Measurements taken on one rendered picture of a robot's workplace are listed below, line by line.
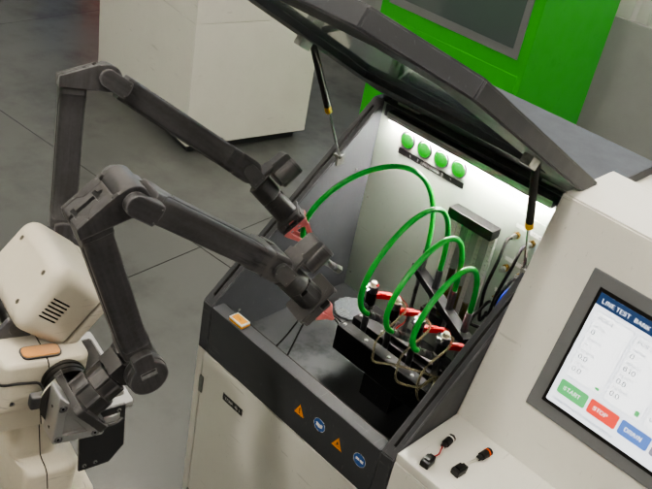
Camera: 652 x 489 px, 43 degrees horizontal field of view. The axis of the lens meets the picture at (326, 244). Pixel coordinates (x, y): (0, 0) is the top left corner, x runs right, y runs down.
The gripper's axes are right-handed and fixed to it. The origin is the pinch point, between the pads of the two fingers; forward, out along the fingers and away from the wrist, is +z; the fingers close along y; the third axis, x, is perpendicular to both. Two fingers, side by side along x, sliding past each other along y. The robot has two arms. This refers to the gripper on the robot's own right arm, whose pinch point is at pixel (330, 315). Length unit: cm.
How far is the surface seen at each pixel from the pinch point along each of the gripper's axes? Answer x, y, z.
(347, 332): 18.9, -1.6, 32.1
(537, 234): 2, 50, 33
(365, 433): -11.4, -13.1, 25.6
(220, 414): 34, -44, 40
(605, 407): -43, 30, 32
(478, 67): 208, 136, 179
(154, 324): 150, -68, 102
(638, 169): -1, 80, 38
